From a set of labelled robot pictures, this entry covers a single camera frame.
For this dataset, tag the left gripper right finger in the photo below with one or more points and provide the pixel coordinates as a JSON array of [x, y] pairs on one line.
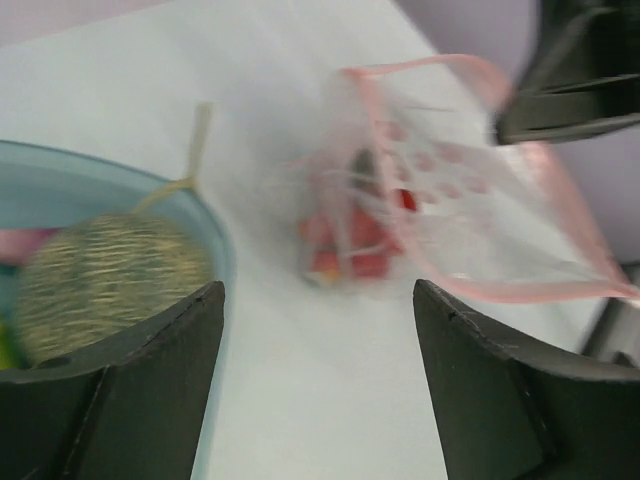
[[509, 406]]

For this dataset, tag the green cabbage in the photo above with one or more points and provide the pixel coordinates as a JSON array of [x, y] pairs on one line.
[[7, 358]]

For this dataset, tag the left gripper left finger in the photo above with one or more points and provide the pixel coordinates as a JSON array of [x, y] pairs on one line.
[[132, 406]]

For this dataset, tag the red cherry tomato bunch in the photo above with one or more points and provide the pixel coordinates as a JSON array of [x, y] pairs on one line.
[[346, 237]]

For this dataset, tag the green striped melon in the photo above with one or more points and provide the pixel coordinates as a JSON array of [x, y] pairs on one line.
[[111, 272]]

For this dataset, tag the purple eggplant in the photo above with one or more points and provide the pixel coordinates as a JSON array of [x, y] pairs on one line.
[[18, 245]]

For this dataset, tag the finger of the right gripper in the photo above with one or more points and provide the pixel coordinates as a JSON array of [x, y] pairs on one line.
[[583, 44], [569, 112]]

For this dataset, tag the clear zip top bag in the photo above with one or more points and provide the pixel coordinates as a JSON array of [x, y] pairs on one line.
[[497, 223]]

